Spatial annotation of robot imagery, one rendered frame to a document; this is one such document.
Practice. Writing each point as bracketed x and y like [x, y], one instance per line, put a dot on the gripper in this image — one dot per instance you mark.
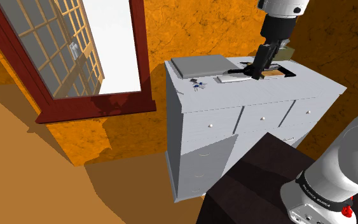
[277, 28]

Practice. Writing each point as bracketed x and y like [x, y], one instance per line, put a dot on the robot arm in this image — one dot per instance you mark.
[336, 167]

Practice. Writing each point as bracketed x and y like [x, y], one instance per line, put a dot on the olive green box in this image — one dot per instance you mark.
[285, 53]

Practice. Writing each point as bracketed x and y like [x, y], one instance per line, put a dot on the brown flat block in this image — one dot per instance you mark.
[273, 73]

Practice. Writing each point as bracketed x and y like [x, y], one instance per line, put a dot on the black flat tray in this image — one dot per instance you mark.
[288, 74]

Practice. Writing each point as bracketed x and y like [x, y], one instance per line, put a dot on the white chest of drawers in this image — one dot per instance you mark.
[259, 93]

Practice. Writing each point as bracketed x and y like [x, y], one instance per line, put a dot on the white flat tablet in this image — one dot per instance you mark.
[233, 78]

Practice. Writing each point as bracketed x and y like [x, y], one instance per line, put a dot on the grey closed laptop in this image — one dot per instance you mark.
[203, 65]

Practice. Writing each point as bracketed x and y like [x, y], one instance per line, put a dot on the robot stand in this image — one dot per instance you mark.
[253, 173]

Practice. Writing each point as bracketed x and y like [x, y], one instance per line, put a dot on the red framed mirror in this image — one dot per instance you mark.
[73, 108]

